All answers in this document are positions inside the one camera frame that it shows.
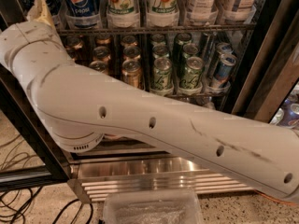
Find right fridge glass door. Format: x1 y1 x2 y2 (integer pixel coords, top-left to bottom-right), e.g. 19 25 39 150
229 0 299 122

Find front left green can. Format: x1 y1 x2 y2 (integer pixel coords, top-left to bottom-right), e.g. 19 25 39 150
150 57 173 95

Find front right green can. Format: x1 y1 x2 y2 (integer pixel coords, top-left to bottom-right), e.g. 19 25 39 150
178 56 204 94

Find purple can behind glass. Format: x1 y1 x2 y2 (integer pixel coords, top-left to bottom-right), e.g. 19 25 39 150
278 99 299 129

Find front blue silver can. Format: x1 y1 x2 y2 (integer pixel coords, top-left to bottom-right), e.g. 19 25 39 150
209 53 237 89

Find orange floor cable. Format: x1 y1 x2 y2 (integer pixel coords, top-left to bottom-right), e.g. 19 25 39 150
253 189 299 207

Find green can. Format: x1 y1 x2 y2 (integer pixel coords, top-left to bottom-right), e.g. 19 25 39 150
150 57 173 95
178 56 204 94

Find front middle gold can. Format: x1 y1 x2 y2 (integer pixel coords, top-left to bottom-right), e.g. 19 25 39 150
89 61 109 75

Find steel fridge base grille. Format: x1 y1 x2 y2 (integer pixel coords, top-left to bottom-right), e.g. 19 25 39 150
67 153 249 203

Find clear plastic bin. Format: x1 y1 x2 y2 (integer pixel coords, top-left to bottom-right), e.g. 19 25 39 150
103 189 204 224

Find right white grey can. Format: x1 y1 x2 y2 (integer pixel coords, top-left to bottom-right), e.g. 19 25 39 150
221 0 255 24

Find black floor cables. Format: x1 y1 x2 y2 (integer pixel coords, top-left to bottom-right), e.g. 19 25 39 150
0 133 94 224

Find front right gold can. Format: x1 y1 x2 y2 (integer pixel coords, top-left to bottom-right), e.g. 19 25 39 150
121 60 142 89

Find open fridge door left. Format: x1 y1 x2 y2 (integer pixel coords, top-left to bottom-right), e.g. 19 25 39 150
0 67 71 192

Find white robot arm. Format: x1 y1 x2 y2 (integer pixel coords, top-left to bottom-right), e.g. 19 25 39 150
0 0 299 203

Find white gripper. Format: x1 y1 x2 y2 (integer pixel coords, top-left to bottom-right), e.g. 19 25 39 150
0 0 65 76

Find gold can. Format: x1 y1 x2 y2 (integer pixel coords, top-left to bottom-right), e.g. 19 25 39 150
121 60 142 89
89 61 109 75

